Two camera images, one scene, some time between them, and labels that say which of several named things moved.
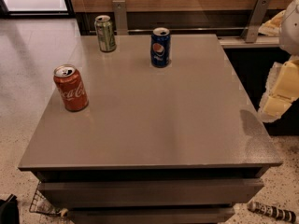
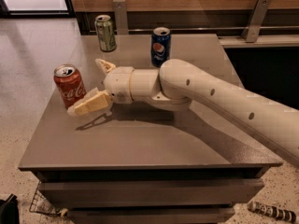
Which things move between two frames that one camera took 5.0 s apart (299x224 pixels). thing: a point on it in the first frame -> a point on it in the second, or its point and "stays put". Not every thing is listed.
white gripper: x=290 y=32 -> x=118 y=84
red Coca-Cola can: x=71 y=88 stays put
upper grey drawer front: x=154 y=193 stays put
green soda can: x=106 y=34 stays put
